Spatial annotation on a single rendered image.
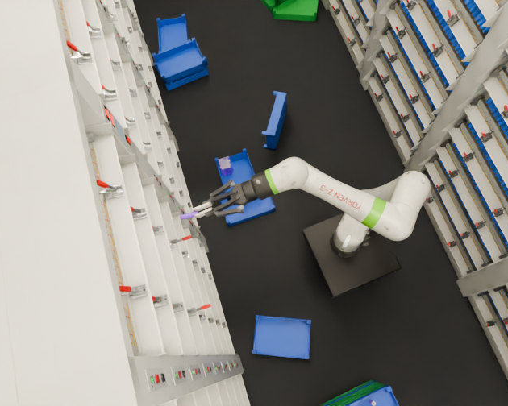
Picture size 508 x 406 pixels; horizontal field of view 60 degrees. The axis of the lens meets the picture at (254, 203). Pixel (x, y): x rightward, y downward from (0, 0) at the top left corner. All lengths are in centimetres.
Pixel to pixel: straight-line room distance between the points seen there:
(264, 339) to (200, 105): 156
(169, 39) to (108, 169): 227
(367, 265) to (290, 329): 59
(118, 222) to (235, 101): 199
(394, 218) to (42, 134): 117
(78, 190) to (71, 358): 32
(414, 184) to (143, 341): 111
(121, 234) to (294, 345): 159
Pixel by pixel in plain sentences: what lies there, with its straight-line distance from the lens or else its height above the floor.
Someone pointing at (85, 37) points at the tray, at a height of 151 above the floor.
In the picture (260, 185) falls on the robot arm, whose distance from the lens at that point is 152.
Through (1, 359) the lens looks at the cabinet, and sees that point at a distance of 96.
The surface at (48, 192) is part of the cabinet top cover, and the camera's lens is 98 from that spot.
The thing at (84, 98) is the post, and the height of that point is 168.
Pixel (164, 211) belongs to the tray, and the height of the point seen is 94.
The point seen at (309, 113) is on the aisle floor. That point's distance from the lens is 296.
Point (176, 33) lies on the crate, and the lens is 343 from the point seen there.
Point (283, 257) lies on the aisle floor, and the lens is 261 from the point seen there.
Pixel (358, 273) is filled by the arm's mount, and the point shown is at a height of 35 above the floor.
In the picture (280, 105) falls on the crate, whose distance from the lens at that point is 275.
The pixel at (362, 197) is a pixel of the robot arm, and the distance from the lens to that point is 166.
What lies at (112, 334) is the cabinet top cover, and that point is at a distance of 86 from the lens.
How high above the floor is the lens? 256
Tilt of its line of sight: 71 degrees down
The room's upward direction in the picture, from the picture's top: 14 degrees counter-clockwise
